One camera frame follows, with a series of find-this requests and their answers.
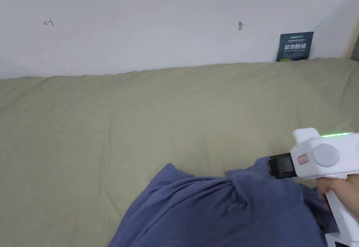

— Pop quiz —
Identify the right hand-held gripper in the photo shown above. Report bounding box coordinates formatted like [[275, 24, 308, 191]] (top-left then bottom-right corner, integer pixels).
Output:
[[267, 128, 359, 247]]

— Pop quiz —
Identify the dark blue shirt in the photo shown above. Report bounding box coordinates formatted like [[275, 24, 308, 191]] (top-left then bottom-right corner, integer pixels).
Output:
[[108, 156, 341, 247]]

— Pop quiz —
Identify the person's right hand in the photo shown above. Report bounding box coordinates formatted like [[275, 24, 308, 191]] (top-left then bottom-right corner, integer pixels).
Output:
[[316, 174, 359, 216]]

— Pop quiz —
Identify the dark blue sign card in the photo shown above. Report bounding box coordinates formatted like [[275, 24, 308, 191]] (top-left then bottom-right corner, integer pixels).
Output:
[[276, 32, 314, 62]]

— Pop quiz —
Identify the bed with pale green sheet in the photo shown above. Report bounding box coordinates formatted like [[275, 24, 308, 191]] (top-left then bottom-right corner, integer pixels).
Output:
[[0, 57, 359, 247]]

